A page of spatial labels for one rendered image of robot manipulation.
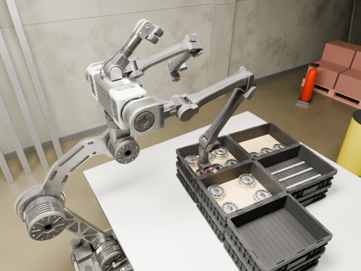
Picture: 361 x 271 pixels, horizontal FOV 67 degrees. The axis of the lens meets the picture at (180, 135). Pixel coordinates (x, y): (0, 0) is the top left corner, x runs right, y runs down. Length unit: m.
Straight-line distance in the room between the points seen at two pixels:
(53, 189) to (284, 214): 1.23
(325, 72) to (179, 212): 3.89
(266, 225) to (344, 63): 4.10
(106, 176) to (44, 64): 1.65
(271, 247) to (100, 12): 2.73
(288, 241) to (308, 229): 0.13
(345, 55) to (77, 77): 4.08
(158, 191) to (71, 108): 1.97
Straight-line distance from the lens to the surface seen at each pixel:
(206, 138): 1.51
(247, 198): 1.65
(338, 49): 5.33
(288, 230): 1.58
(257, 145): 2.05
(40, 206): 1.54
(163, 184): 1.87
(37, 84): 3.00
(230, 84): 1.28
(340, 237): 1.84
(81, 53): 3.30
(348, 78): 4.93
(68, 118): 3.53
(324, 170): 1.93
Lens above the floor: 2.02
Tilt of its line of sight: 35 degrees down
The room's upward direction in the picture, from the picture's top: 1 degrees clockwise
